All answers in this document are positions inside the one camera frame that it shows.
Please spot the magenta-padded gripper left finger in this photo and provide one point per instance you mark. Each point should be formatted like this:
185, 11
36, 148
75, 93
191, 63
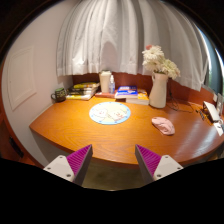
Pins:
60, 166

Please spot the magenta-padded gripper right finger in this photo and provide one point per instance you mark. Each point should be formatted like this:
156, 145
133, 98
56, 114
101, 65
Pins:
166, 165

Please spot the pink computer mouse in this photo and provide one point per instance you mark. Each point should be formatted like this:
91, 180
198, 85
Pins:
163, 125

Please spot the round light blue mouse pad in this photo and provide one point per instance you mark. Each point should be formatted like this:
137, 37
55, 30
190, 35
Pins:
109, 113

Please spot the white flat device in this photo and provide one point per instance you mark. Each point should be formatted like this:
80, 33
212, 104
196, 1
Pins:
211, 111

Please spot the yellow and white book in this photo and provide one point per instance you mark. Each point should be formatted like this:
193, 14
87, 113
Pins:
78, 97

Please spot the dark green mug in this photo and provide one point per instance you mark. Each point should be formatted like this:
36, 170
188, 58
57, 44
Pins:
60, 94

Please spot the orange book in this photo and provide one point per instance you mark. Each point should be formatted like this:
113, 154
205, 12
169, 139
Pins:
142, 96

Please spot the cream ceramic jug vase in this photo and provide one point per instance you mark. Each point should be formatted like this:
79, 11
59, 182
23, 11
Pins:
158, 91

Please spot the reddish brown book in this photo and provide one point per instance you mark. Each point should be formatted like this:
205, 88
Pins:
104, 95

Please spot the yellow and black book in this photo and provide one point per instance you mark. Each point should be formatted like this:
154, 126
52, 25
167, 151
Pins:
86, 85

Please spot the clear spray bottle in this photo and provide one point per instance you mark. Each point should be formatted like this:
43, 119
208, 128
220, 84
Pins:
112, 87

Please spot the cream lidded travel cup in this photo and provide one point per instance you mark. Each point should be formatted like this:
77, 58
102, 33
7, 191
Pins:
104, 81

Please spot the white flower bouquet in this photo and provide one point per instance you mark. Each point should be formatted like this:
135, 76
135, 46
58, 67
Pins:
156, 60

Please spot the white curtain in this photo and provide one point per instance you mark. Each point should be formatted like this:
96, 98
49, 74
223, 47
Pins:
126, 36

